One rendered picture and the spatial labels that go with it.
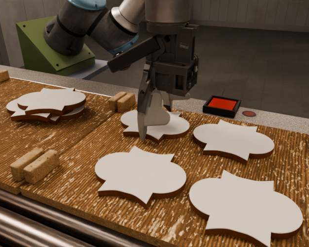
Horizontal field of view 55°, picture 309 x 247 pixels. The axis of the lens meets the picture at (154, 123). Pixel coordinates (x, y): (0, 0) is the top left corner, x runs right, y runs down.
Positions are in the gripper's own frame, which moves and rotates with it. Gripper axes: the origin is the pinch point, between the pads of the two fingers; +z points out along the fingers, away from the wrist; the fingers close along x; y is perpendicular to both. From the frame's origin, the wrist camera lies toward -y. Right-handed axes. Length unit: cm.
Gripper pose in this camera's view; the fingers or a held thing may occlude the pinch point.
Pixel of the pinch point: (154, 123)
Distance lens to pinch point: 60.1
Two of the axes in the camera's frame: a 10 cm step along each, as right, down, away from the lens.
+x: 4.1, -4.3, 8.0
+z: -0.2, 8.8, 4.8
